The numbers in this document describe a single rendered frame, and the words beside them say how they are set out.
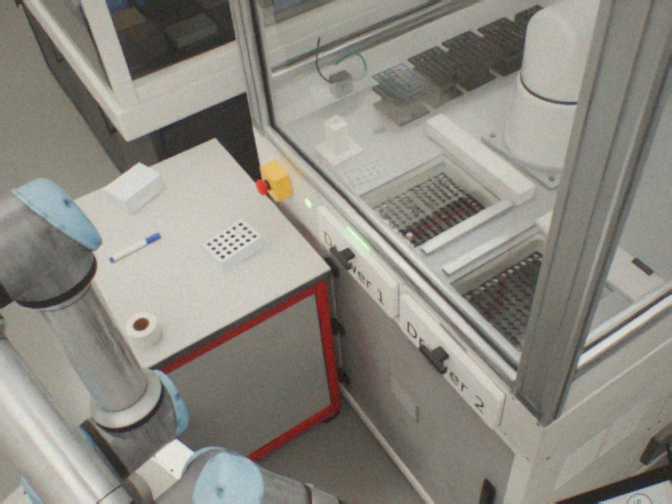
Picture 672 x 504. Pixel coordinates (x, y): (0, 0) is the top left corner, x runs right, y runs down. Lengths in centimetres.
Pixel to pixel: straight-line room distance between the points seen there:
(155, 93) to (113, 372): 112
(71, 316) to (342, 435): 143
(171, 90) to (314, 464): 119
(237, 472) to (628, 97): 55
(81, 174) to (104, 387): 233
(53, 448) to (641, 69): 73
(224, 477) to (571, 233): 51
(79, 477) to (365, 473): 148
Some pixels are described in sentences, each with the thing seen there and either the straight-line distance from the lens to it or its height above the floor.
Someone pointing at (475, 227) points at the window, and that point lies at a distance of 113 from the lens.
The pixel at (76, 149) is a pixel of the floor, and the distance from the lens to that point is 354.
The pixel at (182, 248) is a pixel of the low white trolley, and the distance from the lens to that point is 181.
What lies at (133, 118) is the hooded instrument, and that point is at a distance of 208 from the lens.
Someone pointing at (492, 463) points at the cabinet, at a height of 63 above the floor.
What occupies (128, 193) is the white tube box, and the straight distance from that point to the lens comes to 193.
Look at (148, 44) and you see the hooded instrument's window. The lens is 202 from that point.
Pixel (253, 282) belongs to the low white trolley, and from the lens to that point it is 170.
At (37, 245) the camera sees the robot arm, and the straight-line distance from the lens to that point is 92.
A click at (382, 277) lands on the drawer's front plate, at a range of 145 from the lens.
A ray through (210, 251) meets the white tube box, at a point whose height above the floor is 80.
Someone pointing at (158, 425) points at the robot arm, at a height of 103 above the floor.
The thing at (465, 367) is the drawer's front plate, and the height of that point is 92.
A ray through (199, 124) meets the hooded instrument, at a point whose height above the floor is 74.
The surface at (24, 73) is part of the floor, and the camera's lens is 421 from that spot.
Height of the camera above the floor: 204
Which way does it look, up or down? 48 degrees down
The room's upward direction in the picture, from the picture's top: 6 degrees counter-clockwise
